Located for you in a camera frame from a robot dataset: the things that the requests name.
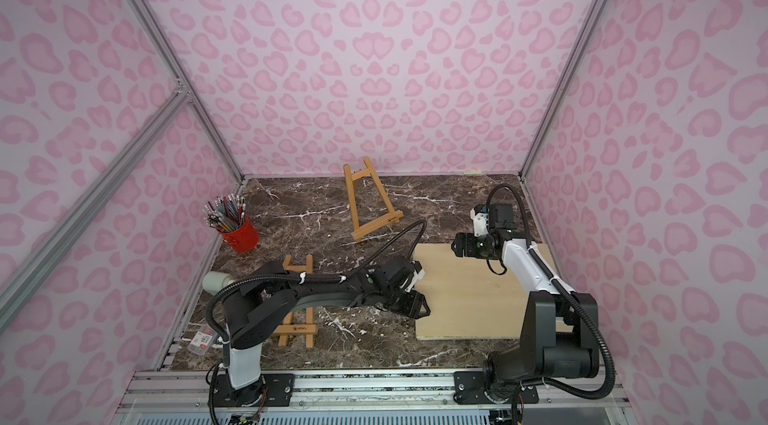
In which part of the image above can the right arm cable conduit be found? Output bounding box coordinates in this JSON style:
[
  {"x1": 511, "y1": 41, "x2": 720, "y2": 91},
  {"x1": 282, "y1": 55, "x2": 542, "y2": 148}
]
[{"x1": 483, "y1": 182, "x2": 618, "y2": 425}]

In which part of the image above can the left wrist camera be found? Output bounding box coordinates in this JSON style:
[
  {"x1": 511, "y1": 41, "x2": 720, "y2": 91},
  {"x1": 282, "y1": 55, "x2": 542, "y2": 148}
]
[{"x1": 402, "y1": 261, "x2": 425, "y2": 292}]

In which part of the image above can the white glue bottle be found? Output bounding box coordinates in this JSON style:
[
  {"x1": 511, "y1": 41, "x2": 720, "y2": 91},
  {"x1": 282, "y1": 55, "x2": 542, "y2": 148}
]
[{"x1": 201, "y1": 271, "x2": 236, "y2": 296}]

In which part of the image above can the red metal bucket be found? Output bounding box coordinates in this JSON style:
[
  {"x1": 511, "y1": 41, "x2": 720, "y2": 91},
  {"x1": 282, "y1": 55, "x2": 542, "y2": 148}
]
[{"x1": 220, "y1": 218, "x2": 260, "y2": 254}]

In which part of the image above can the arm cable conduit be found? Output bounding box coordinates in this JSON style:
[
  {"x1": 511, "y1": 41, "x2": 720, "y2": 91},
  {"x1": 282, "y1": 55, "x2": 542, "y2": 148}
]
[
  {"x1": 483, "y1": 182, "x2": 618, "y2": 425},
  {"x1": 205, "y1": 218, "x2": 430, "y2": 425}
]

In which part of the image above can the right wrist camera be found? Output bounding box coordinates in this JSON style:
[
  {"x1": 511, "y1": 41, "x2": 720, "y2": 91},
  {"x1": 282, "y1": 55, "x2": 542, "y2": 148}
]
[{"x1": 470, "y1": 204, "x2": 489, "y2": 237}]

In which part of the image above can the wooden easel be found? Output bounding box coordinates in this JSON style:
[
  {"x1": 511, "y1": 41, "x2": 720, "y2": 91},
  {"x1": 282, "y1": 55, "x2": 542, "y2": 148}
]
[
  {"x1": 343, "y1": 156, "x2": 404, "y2": 243},
  {"x1": 275, "y1": 254, "x2": 319, "y2": 349}
]

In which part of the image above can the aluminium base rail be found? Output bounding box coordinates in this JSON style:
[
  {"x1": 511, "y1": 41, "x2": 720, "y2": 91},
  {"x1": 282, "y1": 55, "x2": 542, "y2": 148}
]
[{"x1": 113, "y1": 364, "x2": 637, "y2": 425}]

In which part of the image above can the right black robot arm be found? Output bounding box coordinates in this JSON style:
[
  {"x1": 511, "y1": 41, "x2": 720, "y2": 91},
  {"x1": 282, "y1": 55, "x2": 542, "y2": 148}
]
[{"x1": 451, "y1": 203, "x2": 613, "y2": 406}]

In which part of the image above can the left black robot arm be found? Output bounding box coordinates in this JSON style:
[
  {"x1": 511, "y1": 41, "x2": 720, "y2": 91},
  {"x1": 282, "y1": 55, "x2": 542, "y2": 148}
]
[{"x1": 202, "y1": 257, "x2": 431, "y2": 410}]

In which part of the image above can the coloured pencils bundle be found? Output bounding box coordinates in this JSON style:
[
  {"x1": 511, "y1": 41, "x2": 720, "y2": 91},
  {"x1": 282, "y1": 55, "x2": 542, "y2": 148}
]
[{"x1": 202, "y1": 194, "x2": 246, "y2": 234}]

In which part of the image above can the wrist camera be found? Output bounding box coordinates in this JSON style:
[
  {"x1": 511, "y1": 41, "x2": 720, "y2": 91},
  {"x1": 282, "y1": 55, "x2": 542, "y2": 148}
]
[
  {"x1": 470, "y1": 204, "x2": 489, "y2": 237},
  {"x1": 402, "y1": 261, "x2": 425, "y2": 292}
]

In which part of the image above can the small clear plastic packet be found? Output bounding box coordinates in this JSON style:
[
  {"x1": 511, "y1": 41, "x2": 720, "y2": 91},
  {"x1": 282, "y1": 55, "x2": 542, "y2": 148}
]
[{"x1": 187, "y1": 324, "x2": 219, "y2": 356}]

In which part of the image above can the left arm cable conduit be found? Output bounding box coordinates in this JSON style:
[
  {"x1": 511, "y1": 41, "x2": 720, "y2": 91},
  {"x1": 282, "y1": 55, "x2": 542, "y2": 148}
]
[{"x1": 205, "y1": 218, "x2": 430, "y2": 425}]

